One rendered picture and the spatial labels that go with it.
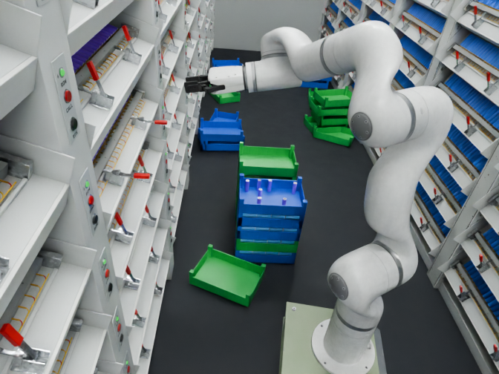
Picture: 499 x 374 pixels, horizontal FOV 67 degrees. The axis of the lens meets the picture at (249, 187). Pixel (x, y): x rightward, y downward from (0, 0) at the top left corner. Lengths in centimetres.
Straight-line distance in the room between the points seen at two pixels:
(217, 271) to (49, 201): 136
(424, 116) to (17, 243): 68
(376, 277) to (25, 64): 77
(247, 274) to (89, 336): 111
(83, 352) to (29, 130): 46
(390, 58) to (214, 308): 130
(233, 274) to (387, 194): 117
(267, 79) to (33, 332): 80
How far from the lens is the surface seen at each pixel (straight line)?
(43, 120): 57
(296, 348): 124
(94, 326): 88
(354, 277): 90
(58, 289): 71
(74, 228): 68
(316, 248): 205
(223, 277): 184
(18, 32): 53
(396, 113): 72
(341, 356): 121
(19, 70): 50
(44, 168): 61
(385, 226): 87
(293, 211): 170
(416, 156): 83
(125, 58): 106
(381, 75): 75
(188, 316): 172
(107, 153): 96
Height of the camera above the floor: 142
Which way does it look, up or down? 37 degrees down
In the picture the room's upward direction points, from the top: 6 degrees clockwise
